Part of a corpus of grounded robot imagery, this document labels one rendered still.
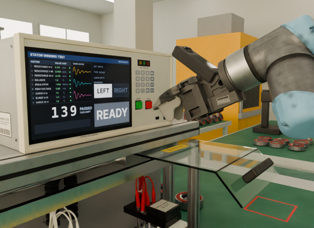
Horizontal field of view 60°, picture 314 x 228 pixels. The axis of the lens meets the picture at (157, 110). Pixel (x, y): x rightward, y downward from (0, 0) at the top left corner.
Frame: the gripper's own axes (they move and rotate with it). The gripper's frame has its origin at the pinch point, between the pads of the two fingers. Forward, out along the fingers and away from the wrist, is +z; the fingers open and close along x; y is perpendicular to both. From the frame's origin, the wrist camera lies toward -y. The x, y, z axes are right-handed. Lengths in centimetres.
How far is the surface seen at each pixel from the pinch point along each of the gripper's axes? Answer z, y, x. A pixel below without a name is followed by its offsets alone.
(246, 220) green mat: 12, 43, 42
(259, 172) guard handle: -15.2, 21.5, 4.9
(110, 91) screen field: 4.0, -5.2, -9.2
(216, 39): 106, -127, 326
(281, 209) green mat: 5, 46, 59
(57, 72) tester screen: 2.3, -8.8, -22.1
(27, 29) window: 516, -390, 280
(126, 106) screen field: 5.5, -2.0, -4.4
